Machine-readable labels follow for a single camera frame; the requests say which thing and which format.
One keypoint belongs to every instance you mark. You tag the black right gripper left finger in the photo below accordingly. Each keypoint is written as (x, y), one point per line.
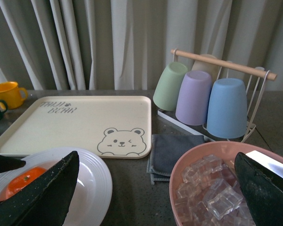
(46, 200)

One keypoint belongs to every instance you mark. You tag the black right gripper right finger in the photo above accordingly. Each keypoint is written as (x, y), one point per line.
(262, 189)

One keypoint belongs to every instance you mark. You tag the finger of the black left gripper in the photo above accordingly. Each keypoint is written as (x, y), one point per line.
(9, 163)

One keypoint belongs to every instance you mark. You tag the orange mandarin fruit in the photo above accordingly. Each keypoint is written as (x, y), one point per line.
(18, 183)

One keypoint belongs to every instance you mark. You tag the white ribbed plate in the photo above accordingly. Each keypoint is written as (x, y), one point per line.
(93, 191)

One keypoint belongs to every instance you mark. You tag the clear ice cubes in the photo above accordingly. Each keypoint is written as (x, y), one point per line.
(209, 195)

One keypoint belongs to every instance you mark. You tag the pink bowl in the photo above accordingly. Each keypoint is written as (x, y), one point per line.
(226, 150)

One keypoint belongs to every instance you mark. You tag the yellow mug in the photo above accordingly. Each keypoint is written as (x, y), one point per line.
(12, 94)

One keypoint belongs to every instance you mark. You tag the blue cup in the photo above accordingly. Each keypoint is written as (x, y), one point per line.
(227, 109)

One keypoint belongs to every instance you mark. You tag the cream bear tray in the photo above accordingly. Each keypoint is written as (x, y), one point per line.
(108, 126)

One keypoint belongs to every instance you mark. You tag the grey folded cloth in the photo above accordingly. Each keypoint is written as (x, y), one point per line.
(166, 150)

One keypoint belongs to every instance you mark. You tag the purple cup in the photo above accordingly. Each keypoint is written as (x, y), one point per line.
(193, 99)

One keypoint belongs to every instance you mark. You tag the white cup rack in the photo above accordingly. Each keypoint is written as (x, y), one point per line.
(254, 90)

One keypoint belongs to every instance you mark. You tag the grey white curtain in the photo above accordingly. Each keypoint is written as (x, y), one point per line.
(126, 44)

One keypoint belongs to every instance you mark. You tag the beige cup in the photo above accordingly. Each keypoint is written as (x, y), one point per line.
(211, 69)

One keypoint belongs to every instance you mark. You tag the green cup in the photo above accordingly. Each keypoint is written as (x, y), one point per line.
(167, 90)

